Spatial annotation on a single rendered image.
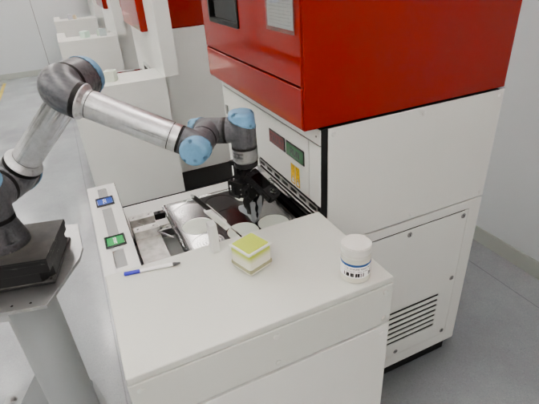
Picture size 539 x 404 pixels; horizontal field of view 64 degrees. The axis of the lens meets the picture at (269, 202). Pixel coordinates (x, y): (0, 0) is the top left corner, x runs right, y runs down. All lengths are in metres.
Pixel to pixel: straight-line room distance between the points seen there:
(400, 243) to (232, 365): 0.84
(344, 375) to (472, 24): 1.04
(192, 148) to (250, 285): 0.37
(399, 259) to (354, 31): 0.83
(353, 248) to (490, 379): 1.35
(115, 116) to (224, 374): 0.67
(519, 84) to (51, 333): 2.39
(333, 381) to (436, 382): 1.00
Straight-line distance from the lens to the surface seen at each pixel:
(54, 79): 1.22
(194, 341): 0.93
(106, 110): 1.17
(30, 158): 1.49
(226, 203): 1.50
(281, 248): 1.14
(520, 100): 2.61
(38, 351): 1.74
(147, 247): 1.38
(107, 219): 1.43
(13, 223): 1.51
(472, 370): 2.22
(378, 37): 1.23
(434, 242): 1.71
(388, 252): 1.57
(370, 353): 1.20
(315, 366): 1.11
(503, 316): 2.52
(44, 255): 1.44
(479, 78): 1.53
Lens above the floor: 1.63
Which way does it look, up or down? 30 degrees down
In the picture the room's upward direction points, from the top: 4 degrees counter-clockwise
